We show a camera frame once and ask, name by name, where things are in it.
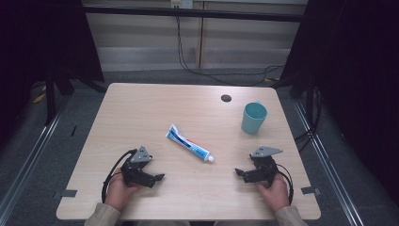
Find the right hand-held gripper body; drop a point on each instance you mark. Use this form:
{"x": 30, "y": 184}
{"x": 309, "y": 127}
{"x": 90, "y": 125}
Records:
{"x": 263, "y": 171}

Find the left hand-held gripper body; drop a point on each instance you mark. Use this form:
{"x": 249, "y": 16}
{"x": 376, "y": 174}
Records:
{"x": 138, "y": 175}

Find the blue white toothpaste tube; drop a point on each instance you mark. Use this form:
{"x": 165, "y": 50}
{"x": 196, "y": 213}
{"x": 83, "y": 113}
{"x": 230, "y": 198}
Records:
{"x": 188, "y": 145}

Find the teal cup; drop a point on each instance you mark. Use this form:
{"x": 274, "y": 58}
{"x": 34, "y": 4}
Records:
{"x": 252, "y": 122}

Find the person's left hand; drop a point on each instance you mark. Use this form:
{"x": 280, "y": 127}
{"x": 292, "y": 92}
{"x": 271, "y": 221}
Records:
{"x": 118, "y": 193}

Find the person's right hand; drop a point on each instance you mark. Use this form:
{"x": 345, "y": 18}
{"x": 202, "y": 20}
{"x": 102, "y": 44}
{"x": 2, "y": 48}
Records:
{"x": 276, "y": 194}

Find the grey tape strip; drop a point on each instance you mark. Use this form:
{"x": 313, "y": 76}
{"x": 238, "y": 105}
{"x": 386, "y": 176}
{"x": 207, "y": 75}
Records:
{"x": 310, "y": 190}
{"x": 69, "y": 193}

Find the dark round table grommet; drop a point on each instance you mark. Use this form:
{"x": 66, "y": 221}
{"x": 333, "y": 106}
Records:
{"x": 226, "y": 98}

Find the small black floor tape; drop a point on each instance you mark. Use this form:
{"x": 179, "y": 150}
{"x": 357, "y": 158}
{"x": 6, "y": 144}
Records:
{"x": 73, "y": 130}

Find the black stand leg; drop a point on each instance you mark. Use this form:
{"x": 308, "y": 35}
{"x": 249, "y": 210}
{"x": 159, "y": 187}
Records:
{"x": 50, "y": 100}

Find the yellow floor scrap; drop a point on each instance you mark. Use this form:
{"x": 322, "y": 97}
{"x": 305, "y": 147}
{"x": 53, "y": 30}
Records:
{"x": 39, "y": 98}

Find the black curtain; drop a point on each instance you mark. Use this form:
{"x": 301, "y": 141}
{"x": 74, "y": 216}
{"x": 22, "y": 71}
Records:
{"x": 37, "y": 37}
{"x": 360, "y": 78}

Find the black horizontal bar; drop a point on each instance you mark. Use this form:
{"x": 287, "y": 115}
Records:
{"x": 188, "y": 13}

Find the metal floor rail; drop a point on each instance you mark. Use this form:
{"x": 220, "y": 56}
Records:
{"x": 34, "y": 147}
{"x": 329, "y": 175}

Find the white wall socket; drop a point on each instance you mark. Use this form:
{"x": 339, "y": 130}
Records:
{"x": 182, "y": 3}

